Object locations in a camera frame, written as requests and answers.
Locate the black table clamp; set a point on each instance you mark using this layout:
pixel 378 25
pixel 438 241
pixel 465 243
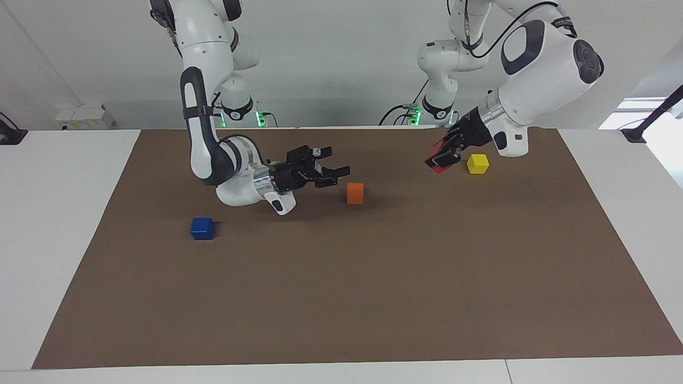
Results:
pixel 10 136

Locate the black slanted stand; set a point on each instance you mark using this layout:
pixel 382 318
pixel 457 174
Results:
pixel 653 114

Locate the brown table mat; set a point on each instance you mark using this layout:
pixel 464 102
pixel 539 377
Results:
pixel 373 277

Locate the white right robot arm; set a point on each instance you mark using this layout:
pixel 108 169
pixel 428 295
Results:
pixel 205 48

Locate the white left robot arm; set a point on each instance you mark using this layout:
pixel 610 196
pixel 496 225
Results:
pixel 539 69

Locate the white wall power box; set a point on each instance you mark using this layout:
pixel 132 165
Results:
pixel 85 117

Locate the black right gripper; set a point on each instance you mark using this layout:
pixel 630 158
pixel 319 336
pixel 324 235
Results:
pixel 296 173

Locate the yellow wooden block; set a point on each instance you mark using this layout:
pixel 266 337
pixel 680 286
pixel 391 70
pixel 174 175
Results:
pixel 478 164

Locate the red wooden block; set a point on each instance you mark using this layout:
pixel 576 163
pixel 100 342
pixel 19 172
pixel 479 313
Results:
pixel 440 168

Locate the orange wooden block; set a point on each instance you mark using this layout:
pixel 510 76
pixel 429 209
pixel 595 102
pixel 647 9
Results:
pixel 355 194

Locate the blue wooden block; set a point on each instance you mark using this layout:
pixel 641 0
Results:
pixel 202 229

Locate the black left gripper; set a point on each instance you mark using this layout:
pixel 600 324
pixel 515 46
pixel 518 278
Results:
pixel 469 130

